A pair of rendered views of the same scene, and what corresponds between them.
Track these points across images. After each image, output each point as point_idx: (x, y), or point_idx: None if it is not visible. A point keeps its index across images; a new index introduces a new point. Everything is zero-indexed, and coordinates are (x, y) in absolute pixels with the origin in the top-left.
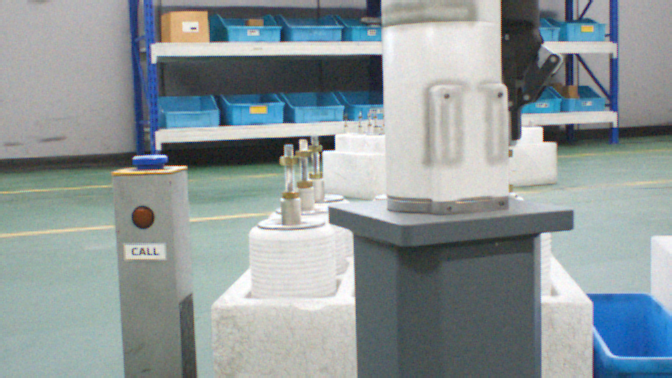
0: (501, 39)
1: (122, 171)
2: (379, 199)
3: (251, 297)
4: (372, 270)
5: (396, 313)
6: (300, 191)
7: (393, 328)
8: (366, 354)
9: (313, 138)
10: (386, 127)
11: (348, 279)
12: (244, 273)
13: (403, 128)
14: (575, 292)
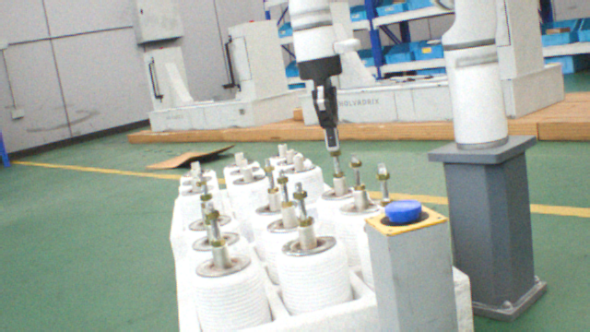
0: (329, 84)
1: (436, 217)
2: (232, 243)
3: None
4: (515, 170)
5: (527, 178)
6: (313, 226)
7: (526, 185)
8: (514, 212)
9: (213, 203)
10: (497, 108)
11: (356, 267)
12: (354, 309)
13: (503, 105)
14: None
